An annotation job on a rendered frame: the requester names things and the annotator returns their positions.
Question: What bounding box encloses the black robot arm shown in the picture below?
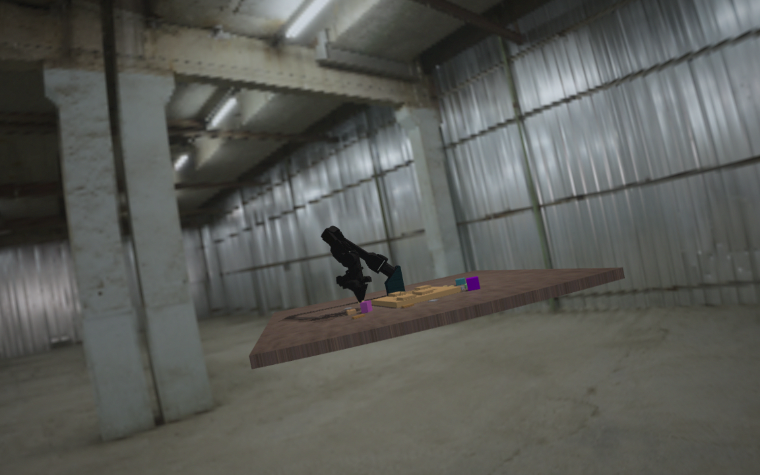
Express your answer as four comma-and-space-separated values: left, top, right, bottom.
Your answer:
321, 226, 397, 287

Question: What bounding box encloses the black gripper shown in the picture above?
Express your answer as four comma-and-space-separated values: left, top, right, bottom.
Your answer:
342, 265, 372, 303

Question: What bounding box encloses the tan puzzle board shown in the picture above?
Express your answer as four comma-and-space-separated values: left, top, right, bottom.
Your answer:
371, 286, 461, 307

